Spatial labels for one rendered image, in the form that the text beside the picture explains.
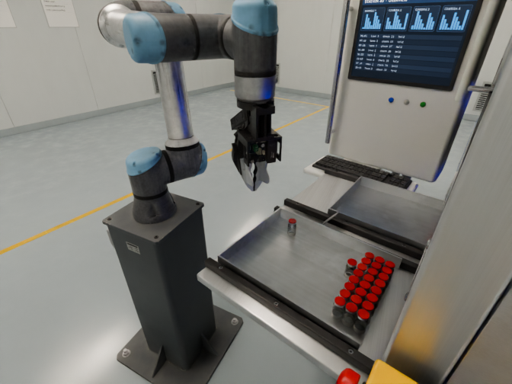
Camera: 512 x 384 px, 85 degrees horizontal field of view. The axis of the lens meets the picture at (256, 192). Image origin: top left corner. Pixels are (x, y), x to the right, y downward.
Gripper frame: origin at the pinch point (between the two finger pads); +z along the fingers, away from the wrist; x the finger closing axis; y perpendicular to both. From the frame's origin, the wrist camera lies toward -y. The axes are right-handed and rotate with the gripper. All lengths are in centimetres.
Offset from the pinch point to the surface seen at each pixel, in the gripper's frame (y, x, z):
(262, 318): 21.8, -6.1, 17.3
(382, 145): -37, 75, 16
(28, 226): -174, -126, 108
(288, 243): 4.0, 8.4, 17.7
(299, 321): 26.1, -0.5, 15.3
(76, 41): -502, -102, 1
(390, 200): -3, 49, 18
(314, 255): 10.4, 12.4, 17.6
